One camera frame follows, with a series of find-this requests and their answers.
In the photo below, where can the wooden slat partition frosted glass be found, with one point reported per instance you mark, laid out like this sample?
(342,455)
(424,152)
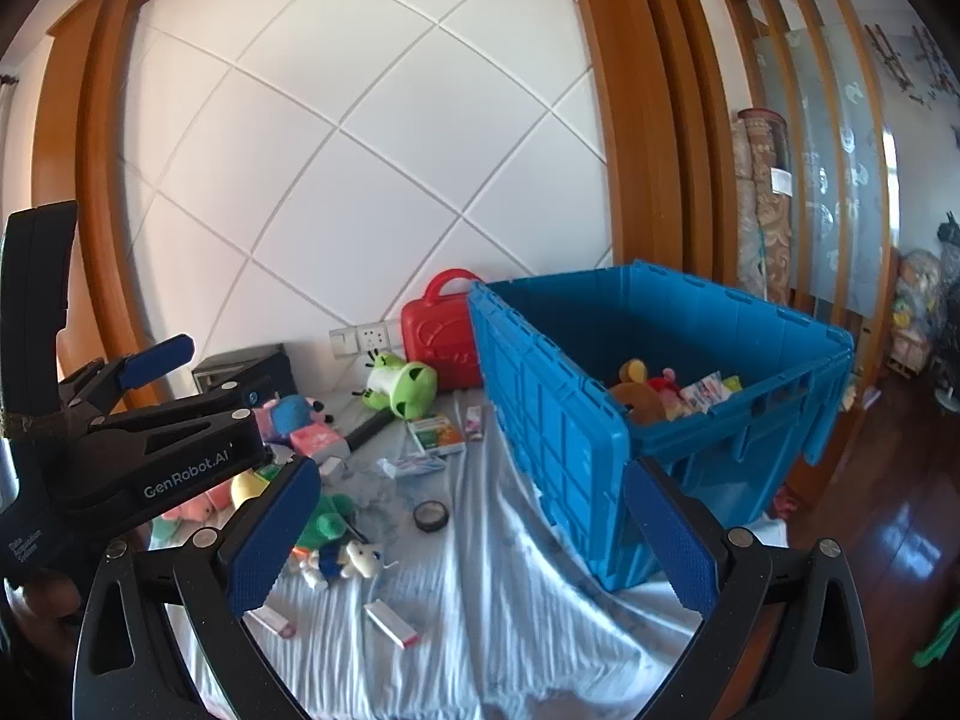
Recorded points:
(847,165)

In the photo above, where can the pink plush toy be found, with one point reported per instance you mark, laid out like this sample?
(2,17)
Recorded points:
(199,506)

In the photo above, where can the small white dog toy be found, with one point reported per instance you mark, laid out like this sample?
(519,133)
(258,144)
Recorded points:
(360,559)

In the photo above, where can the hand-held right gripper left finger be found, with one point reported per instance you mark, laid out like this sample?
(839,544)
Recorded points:
(274,540)

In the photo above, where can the person's left hand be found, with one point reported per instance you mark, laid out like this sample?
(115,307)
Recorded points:
(41,600)

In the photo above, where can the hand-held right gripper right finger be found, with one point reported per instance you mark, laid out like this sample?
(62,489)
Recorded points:
(675,540)

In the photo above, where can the dark wall ornaments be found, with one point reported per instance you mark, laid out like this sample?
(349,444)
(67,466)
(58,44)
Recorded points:
(907,64)

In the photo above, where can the blue white blister pack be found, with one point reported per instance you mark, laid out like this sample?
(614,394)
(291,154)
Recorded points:
(424,465)

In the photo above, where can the red plush toy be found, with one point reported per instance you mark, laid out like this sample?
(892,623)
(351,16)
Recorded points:
(669,394)

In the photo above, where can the brown bear plush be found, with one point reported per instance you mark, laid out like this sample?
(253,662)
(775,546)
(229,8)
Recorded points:
(637,394)

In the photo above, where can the white wall socket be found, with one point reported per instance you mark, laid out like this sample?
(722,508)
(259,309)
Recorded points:
(375,336)

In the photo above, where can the green plastic object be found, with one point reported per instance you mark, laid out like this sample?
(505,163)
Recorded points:
(941,641)

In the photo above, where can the pink pig plush blue shirt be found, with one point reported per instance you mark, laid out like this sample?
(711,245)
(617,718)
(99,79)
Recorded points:
(289,412)

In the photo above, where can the small white red box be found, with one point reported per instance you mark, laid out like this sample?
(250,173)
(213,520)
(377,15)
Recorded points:
(391,622)
(271,621)

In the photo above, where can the blue plastic storage crate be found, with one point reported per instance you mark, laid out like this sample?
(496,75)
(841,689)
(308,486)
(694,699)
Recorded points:
(555,405)

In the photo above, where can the small pink white box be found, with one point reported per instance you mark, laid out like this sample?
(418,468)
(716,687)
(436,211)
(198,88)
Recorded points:
(474,421)

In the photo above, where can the wooden wall frame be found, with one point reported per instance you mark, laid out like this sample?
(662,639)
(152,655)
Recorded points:
(652,127)

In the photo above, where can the rolled patterned carpet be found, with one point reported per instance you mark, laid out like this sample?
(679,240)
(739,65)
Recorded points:
(765,202)

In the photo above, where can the yellow green duck plush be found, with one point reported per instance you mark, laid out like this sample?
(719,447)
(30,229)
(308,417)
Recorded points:
(330,521)

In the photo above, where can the green frog plush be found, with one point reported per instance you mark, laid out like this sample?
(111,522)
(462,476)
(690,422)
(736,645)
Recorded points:
(405,386)

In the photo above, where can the pile of plastic bags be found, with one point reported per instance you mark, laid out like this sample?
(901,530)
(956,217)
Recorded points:
(919,300)

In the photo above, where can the red toy suitcase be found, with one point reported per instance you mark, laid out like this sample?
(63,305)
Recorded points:
(435,345)

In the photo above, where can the white wall switch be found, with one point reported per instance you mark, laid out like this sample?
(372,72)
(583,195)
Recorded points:
(343,340)

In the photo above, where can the black tape roll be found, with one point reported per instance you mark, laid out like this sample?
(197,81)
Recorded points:
(431,516)

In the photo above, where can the orange green medicine box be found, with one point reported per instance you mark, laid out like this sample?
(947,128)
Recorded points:
(436,436)

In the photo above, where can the crumpled white tube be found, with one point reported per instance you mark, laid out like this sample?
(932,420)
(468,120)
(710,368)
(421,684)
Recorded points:
(390,469)

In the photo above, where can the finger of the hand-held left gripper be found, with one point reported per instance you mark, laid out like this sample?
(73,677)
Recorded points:
(157,360)
(135,431)

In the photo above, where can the pink flowered tissue pack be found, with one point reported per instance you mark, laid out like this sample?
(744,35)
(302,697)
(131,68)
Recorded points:
(315,439)

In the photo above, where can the white medicine boxes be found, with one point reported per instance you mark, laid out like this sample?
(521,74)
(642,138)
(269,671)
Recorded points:
(705,392)

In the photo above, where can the small orange toy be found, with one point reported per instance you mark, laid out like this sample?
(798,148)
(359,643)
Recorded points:
(304,561)

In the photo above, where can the black gift box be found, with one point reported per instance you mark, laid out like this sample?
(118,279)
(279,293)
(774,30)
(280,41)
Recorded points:
(262,371)

